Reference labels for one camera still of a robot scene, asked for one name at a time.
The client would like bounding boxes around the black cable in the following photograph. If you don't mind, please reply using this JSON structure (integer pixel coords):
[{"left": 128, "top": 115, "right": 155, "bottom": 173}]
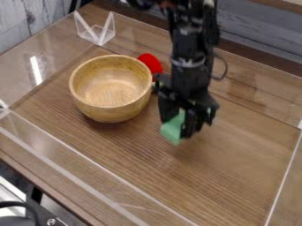
[{"left": 0, "top": 200, "right": 39, "bottom": 226}]

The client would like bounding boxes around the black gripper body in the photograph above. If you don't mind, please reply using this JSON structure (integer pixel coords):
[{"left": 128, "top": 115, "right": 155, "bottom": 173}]
[{"left": 155, "top": 58, "right": 219, "bottom": 111}]

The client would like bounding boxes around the green rectangular block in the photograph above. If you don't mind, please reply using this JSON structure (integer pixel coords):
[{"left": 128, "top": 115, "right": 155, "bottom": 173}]
[{"left": 159, "top": 107, "right": 214, "bottom": 147}]

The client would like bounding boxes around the clear acrylic corner bracket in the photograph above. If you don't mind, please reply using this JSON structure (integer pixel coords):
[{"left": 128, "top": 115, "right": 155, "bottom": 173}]
[{"left": 73, "top": 11, "right": 116, "bottom": 46}]

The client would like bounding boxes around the red plush strawberry toy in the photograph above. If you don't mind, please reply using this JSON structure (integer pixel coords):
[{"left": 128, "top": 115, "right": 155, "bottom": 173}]
[{"left": 136, "top": 53, "right": 163, "bottom": 84}]

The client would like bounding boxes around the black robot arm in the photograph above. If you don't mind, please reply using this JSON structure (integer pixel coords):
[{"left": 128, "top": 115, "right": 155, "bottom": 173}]
[{"left": 127, "top": 0, "right": 226, "bottom": 143}]

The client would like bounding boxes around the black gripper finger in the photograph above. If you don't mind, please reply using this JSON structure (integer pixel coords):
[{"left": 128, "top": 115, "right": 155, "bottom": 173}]
[
  {"left": 157, "top": 97, "right": 179, "bottom": 123},
  {"left": 180, "top": 107, "right": 207, "bottom": 139}
]

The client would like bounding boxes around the black metal table frame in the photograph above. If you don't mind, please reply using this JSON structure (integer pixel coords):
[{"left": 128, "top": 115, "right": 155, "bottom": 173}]
[{"left": 25, "top": 186, "right": 68, "bottom": 226}]

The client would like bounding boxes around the brown wooden bowl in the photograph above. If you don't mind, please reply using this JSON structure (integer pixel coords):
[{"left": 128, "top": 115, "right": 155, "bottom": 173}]
[{"left": 68, "top": 55, "right": 152, "bottom": 123}]

